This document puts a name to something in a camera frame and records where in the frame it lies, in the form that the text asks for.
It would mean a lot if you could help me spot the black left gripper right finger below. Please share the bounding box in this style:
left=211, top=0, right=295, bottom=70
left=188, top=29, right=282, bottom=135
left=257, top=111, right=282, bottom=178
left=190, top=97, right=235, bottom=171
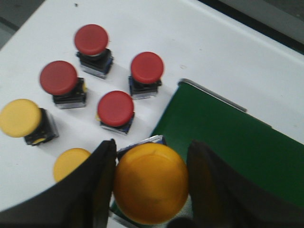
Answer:
left=187, top=140, right=304, bottom=228

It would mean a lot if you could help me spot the yellow mushroom push button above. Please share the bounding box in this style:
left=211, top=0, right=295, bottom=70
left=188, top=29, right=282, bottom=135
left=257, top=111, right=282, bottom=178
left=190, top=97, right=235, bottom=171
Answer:
left=53, top=148, right=91, bottom=182
left=110, top=135, right=188, bottom=225
left=0, top=99, right=59, bottom=146

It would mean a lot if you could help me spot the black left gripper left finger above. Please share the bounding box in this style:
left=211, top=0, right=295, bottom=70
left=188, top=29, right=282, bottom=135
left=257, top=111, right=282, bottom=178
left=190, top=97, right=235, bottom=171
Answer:
left=0, top=139, right=117, bottom=228

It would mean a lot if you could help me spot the red mushroom push button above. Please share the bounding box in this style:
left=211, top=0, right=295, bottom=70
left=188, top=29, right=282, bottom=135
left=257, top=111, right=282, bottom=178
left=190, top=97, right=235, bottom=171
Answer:
left=74, top=24, right=114, bottom=79
left=39, top=60, right=87, bottom=109
left=96, top=90, right=135, bottom=135
left=128, top=51, right=164, bottom=100

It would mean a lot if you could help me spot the green conveyor belt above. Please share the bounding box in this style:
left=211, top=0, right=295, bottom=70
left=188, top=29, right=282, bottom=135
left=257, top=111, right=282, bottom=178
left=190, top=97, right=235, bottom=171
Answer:
left=152, top=79, right=304, bottom=207

